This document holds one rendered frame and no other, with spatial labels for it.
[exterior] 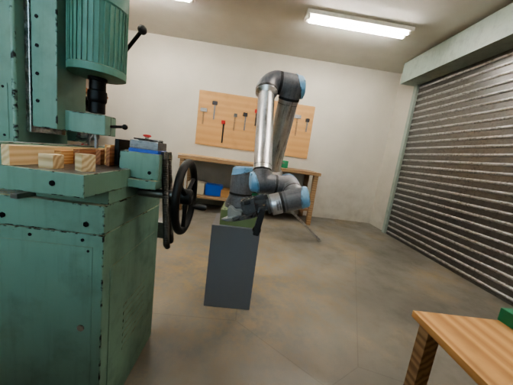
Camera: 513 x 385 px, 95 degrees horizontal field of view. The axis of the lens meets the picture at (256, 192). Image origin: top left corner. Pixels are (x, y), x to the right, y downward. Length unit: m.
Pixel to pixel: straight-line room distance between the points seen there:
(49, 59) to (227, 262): 1.23
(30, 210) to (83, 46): 0.52
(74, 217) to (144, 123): 3.83
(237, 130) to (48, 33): 3.42
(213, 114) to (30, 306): 3.70
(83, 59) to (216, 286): 1.31
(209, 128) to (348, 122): 2.45
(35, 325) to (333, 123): 4.32
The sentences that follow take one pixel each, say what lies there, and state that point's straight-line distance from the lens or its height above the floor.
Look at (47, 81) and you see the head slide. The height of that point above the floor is 1.15.
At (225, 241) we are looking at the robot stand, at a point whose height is 0.46.
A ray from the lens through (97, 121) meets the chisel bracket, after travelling 1.02.
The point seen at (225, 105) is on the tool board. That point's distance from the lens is 4.31.
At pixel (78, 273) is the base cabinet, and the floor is 0.58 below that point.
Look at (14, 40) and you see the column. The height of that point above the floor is 1.24.
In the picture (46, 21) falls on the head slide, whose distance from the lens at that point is 1.12.
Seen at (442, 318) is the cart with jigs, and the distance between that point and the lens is 1.14.
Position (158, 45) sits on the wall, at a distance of 4.80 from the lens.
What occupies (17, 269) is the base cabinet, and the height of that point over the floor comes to 0.58.
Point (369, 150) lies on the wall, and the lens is 4.80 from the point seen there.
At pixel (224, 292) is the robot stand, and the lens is 1.66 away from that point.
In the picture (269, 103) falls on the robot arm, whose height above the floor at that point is 1.26.
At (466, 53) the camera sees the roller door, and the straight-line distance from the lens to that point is 3.70.
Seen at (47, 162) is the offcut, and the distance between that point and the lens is 0.80.
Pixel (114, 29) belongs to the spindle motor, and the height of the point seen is 1.34.
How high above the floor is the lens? 1.00
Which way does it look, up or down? 9 degrees down
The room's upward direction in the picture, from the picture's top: 8 degrees clockwise
